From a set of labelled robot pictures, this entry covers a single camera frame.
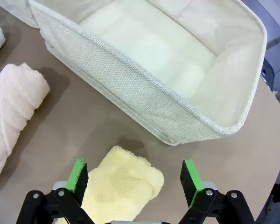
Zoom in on right gripper black green left finger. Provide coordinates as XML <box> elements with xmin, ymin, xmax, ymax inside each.
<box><xmin>15</xmin><ymin>158</ymin><xmax>94</xmax><ymax>224</ymax></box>

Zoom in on right gripper black green right finger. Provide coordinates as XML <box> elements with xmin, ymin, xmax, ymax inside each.
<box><xmin>177</xmin><ymin>159</ymin><xmax>255</xmax><ymax>224</ymax></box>

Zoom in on yellow towel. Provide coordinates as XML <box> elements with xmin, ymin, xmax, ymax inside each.
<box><xmin>80</xmin><ymin>145</ymin><xmax>165</xmax><ymax>224</ymax></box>

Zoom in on pink towel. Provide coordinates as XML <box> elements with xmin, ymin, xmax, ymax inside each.
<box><xmin>0</xmin><ymin>62</ymin><xmax>50</xmax><ymax>189</ymax></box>

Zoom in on beige fabric basket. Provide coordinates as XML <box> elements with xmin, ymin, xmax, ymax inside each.
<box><xmin>3</xmin><ymin>0</ymin><xmax>42</xmax><ymax>28</ymax></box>
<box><xmin>28</xmin><ymin>0</ymin><xmax>269</xmax><ymax>147</ymax></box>

